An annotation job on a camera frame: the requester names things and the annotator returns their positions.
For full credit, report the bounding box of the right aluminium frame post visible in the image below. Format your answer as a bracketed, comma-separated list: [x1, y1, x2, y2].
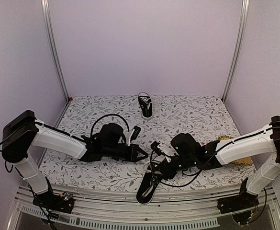
[222, 0, 250, 104]

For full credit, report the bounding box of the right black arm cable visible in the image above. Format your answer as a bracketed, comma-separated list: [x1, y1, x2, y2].
[149, 150, 217, 187]

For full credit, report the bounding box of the black canvas sneaker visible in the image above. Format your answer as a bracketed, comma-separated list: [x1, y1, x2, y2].
[136, 162, 160, 205]
[137, 92, 153, 118]

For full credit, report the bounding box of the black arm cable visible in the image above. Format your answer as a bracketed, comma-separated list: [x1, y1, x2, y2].
[149, 150, 217, 187]
[91, 114, 131, 137]

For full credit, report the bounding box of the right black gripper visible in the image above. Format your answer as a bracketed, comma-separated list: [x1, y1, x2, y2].
[151, 155, 196, 180]

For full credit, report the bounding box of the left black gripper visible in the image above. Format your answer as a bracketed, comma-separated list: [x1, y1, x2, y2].
[103, 144, 149, 163]

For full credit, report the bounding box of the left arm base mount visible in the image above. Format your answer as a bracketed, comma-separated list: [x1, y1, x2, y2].
[33, 191, 75, 214]

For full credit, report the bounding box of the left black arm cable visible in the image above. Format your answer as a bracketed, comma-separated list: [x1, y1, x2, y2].
[91, 114, 131, 137]

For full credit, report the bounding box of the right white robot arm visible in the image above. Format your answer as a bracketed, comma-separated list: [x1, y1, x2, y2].
[150, 116, 280, 209]

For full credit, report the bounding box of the left aluminium frame post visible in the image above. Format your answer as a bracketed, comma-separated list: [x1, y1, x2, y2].
[41, 0, 70, 103]

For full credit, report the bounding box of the aluminium frame post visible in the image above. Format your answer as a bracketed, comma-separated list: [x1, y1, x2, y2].
[41, 0, 70, 103]
[222, 0, 250, 104]

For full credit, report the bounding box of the front aluminium rail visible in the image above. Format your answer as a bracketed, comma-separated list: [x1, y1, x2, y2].
[10, 184, 280, 230]

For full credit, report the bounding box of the floral patterned table mat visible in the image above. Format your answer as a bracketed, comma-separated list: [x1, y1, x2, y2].
[40, 95, 256, 192]

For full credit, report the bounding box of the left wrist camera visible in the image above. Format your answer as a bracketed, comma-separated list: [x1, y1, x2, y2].
[126, 126, 141, 146]

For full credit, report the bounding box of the woven bamboo tray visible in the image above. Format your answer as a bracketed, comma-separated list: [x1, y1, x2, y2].
[217, 135, 252, 166]

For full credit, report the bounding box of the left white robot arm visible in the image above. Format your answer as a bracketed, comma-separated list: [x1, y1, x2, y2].
[0, 110, 148, 208]

